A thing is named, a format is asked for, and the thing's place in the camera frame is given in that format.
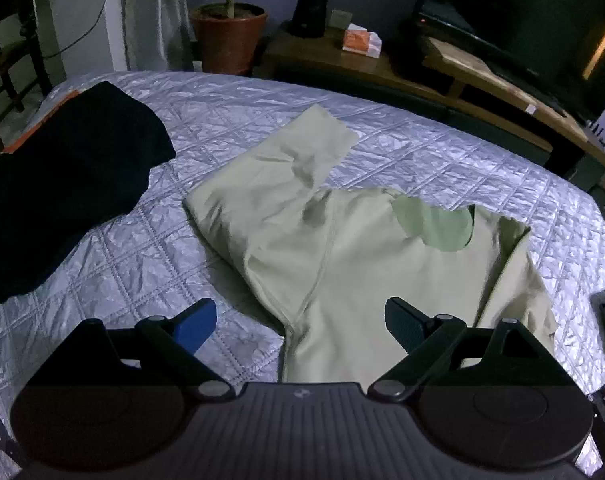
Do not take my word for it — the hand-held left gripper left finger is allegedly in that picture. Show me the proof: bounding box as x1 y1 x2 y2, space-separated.
22 298 234 401

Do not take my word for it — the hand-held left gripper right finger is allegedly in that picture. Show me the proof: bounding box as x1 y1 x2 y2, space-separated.
367 296 578 402

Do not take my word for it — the pale green sweatshirt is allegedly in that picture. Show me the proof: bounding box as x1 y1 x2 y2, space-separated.
182 104 558 386

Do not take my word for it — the black garment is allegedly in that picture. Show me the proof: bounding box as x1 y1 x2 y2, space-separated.
0 81 177 305

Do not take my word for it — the light wooden bench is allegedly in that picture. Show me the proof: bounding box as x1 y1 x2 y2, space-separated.
422 35 605 172

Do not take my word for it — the dark wooden low cabinet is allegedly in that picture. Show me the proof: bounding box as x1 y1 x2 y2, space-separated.
261 29 554 162

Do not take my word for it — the orange tissue pack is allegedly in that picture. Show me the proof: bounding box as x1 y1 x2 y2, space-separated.
341 23 383 57

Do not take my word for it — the terracotta potted plant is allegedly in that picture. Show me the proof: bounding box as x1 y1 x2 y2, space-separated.
189 0 268 76

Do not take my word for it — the pale curtain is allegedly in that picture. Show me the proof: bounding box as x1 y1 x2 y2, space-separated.
121 0 199 72

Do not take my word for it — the black television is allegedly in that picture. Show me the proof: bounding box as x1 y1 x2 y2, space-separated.
412 0 605 124

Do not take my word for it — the wooden chair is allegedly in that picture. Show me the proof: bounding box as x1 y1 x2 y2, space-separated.
0 0 54 152

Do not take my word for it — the black speaker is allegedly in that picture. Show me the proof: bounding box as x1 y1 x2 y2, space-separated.
288 0 331 39

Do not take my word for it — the black cable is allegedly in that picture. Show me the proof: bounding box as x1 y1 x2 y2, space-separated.
30 0 114 60

